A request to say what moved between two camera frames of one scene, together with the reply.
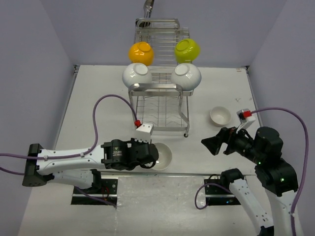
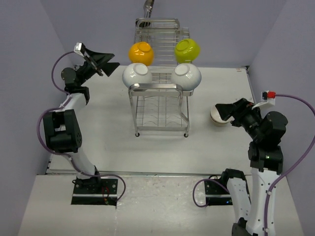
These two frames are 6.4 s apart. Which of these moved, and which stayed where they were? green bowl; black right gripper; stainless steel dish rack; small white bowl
Moved: black right gripper
Stayed: small white bowl; stainless steel dish rack; green bowl
